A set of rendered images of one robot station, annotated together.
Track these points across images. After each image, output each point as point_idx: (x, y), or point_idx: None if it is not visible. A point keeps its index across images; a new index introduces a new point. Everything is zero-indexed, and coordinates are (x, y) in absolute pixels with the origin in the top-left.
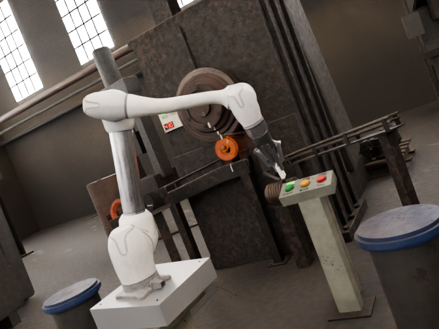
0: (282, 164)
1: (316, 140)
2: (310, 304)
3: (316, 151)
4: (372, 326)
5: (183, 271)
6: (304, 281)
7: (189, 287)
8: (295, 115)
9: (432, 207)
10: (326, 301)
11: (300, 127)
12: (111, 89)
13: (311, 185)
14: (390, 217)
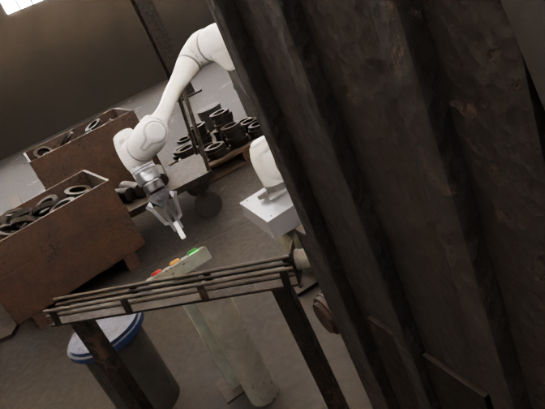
0: (172, 227)
1: (349, 334)
2: (295, 359)
3: (205, 280)
4: (205, 377)
5: (271, 207)
6: (356, 376)
7: (255, 217)
8: (298, 235)
9: (78, 350)
10: (279, 372)
11: (311, 264)
12: (203, 29)
13: (167, 267)
14: (111, 329)
